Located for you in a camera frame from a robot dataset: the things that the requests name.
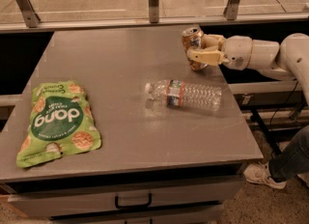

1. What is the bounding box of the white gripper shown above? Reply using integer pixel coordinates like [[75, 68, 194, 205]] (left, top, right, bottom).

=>
[[186, 34, 253, 70]]

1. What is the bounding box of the crushed orange soda can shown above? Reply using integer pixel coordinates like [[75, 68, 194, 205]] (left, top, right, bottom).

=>
[[182, 25, 207, 71]]

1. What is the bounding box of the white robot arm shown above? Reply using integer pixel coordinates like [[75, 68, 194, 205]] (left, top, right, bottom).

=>
[[186, 33, 309, 104]]

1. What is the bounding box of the clear plastic water bottle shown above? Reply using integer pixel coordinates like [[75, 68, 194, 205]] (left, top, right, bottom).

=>
[[145, 79, 222, 111]]

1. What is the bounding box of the black metal stand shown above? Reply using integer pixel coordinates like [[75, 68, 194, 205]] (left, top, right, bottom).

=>
[[249, 101, 308, 155]]

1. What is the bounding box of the white sneaker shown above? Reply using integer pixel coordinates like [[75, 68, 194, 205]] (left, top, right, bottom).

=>
[[243, 163, 286, 189]]

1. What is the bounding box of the blue jeans leg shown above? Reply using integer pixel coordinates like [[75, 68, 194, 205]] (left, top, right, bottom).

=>
[[268, 126, 309, 182]]

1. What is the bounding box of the grey lower drawer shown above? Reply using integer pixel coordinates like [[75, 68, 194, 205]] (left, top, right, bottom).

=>
[[50, 205, 224, 224]]

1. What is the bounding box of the green dang snack bag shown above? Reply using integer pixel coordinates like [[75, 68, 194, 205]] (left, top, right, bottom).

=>
[[16, 80, 102, 168]]

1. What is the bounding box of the middle metal railing bracket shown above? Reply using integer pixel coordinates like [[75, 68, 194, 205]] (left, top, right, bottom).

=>
[[148, 0, 159, 23]]

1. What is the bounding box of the black cable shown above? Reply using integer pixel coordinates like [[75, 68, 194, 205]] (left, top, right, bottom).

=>
[[268, 79, 300, 129]]

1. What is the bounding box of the left metal railing bracket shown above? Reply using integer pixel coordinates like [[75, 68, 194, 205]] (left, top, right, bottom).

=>
[[15, 0, 41, 28]]

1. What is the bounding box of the grey drawer with handle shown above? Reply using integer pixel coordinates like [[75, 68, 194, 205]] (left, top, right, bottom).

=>
[[9, 175, 244, 217]]

